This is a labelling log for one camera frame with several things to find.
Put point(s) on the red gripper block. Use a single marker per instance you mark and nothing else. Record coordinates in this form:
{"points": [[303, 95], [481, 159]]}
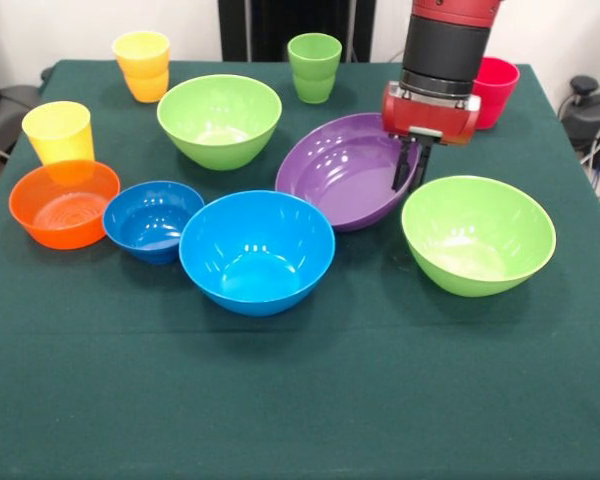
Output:
{"points": [[430, 117]]}

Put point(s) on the purple bowl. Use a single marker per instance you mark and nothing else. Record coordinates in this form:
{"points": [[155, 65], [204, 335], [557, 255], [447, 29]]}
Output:
{"points": [[340, 190]]}

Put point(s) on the large light blue bowl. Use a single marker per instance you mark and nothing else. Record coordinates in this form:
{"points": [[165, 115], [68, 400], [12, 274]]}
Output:
{"points": [[257, 270]]}

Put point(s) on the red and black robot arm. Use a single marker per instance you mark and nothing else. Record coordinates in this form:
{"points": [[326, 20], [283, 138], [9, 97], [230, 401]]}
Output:
{"points": [[445, 50]]}

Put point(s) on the green bowl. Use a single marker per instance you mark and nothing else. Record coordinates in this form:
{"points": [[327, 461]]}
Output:
{"points": [[475, 245], [220, 125]]}

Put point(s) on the red cup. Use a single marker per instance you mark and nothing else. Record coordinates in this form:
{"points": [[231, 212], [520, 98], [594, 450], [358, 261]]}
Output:
{"points": [[500, 95]]}

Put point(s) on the green cup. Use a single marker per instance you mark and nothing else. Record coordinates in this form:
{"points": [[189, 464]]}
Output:
{"points": [[314, 75]]}

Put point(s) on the black panel with poles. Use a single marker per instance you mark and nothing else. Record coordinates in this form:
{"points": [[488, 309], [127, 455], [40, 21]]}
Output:
{"points": [[280, 30]]}

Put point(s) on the dark green table cloth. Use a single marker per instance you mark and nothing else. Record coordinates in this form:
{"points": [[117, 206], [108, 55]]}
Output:
{"points": [[300, 375]]}

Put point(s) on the small dark blue bowl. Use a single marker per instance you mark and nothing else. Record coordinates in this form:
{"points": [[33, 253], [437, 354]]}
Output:
{"points": [[150, 225]]}

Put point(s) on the yellow orange cup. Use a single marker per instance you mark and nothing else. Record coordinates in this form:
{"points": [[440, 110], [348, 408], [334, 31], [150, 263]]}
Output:
{"points": [[142, 75]]}

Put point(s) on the orange bowl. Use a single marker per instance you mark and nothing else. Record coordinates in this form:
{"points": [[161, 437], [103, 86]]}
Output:
{"points": [[62, 220]]}

